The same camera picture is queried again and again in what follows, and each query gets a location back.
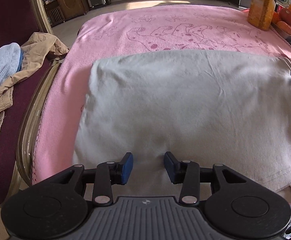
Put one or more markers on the wooden cabinet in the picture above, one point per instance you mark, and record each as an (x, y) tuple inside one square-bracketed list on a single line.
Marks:
[(59, 11)]

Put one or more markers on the grey white t-shirt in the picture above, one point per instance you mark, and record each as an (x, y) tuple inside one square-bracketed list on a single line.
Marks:
[(206, 106)]

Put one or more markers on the light blue knit sweater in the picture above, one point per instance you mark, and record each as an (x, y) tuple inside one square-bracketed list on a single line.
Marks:
[(11, 56)]

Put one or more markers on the maroon gold banquet chair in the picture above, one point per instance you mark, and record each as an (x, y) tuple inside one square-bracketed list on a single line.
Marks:
[(17, 23)]

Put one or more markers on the metal fruit bowl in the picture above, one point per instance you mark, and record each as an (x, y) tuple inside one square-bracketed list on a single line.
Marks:
[(282, 33)]

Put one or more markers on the pink blanket table cover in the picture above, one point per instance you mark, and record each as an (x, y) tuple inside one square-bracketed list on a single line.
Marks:
[(168, 27)]

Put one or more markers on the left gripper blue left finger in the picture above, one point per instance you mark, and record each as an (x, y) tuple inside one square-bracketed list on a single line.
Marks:
[(108, 174)]

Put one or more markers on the orange juice bottle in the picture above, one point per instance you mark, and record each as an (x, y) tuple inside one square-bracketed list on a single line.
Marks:
[(261, 13)]

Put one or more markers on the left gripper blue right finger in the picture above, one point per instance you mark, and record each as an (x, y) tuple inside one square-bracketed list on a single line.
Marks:
[(186, 173)]

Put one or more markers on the tan beige jacket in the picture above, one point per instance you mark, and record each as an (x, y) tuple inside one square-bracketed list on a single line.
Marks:
[(39, 47)]

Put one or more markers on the red apple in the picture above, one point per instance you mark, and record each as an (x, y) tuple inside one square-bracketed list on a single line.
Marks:
[(285, 15)]

